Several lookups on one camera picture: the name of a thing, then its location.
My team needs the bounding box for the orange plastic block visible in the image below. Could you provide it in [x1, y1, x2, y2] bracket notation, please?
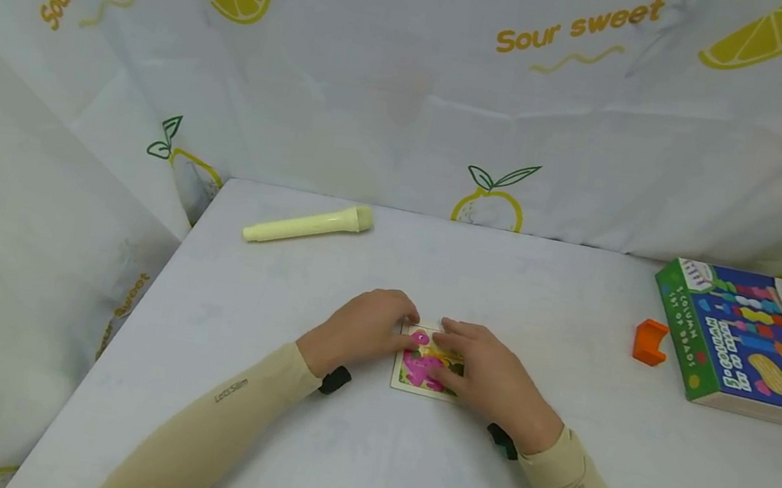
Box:
[630, 316, 674, 370]

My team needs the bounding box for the person's left hand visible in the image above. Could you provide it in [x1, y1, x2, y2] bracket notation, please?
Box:
[291, 276, 425, 392]

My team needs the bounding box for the colourful bead toy box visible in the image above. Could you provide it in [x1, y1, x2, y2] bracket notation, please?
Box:
[634, 254, 782, 430]

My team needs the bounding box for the person's left forearm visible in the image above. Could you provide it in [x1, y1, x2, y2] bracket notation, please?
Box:
[90, 314, 330, 488]

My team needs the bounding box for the black wrist band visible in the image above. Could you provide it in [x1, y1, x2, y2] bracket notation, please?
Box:
[317, 363, 354, 399]
[483, 422, 524, 462]

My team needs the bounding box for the person's right hand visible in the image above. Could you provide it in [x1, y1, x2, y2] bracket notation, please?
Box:
[416, 315, 579, 460]

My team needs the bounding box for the pink dinosaur puzzle board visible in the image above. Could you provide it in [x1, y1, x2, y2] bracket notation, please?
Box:
[389, 320, 472, 404]

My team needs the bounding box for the pale yellow flashlight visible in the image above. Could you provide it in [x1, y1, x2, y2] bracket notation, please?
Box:
[241, 189, 377, 261]

